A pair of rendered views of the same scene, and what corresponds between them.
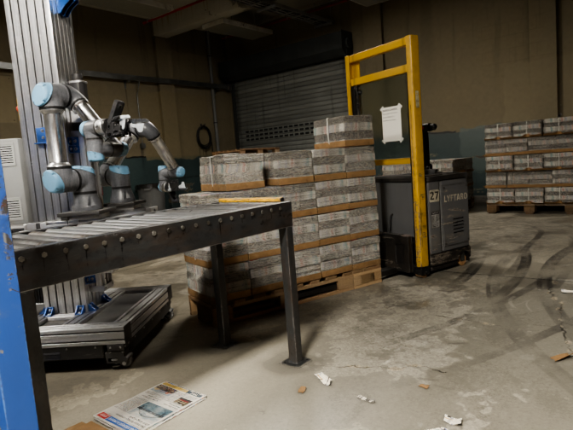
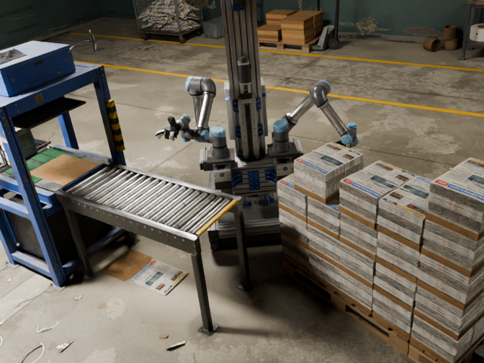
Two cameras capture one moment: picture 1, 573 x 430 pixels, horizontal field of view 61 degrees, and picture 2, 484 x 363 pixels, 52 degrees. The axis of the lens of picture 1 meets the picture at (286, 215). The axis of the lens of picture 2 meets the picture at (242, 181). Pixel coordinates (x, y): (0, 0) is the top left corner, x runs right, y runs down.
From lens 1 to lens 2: 3.94 m
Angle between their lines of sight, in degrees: 84
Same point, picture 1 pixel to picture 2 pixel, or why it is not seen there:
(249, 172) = (314, 184)
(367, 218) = (442, 312)
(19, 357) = (37, 230)
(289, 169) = (350, 202)
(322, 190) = (386, 244)
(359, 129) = (455, 209)
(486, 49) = not seen: outside the picture
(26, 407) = (42, 243)
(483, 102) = not seen: outside the picture
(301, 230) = (353, 262)
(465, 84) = not seen: outside the picture
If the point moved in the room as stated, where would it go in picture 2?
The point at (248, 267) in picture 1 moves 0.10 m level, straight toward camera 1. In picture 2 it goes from (307, 253) to (294, 256)
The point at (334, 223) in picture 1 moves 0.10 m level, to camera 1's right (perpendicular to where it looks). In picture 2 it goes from (395, 283) to (401, 294)
